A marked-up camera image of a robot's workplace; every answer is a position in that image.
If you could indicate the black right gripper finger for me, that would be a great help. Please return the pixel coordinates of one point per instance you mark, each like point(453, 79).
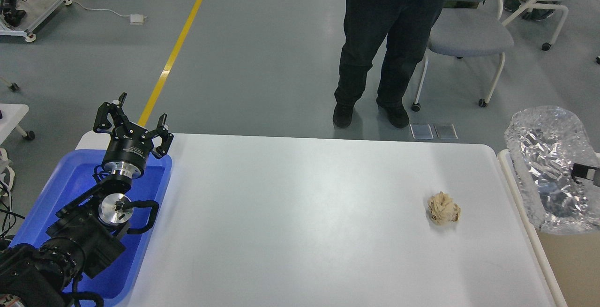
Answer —
point(591, 173)

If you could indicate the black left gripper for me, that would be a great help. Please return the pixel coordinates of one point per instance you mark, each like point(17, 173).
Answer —
point(129, 149)

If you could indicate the silver foil bag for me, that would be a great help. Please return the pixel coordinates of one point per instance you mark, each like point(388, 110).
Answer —
point(544, 142)

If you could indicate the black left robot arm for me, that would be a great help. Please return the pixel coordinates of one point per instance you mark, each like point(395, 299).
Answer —
point(86, 238)

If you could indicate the white plastic bin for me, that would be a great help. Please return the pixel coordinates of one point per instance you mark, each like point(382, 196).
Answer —
point(569, 263)

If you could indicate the white side table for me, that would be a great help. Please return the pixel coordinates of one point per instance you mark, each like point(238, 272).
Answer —
point(11, 116)

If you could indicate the right floor plate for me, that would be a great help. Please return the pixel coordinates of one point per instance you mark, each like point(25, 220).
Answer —
point(446, 131)

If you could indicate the floor plate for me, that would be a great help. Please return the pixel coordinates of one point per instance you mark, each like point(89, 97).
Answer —
point(422, 131)
point(446, 131)

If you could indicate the crumpled beige paper ball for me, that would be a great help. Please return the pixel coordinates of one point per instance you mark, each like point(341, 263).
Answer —
point(443, 209)

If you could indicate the left floor plate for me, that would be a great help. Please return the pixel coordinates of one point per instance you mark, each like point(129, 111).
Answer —
point(422, 131)

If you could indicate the person in dark clothes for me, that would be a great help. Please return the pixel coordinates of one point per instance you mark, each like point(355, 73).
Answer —
point(404, 27)

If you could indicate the white power adapter with cable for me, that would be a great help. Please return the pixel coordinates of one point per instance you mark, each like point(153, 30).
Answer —
point(133, 19)

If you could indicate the grey chair white frame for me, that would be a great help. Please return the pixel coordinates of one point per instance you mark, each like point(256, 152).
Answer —
point(467, 32)

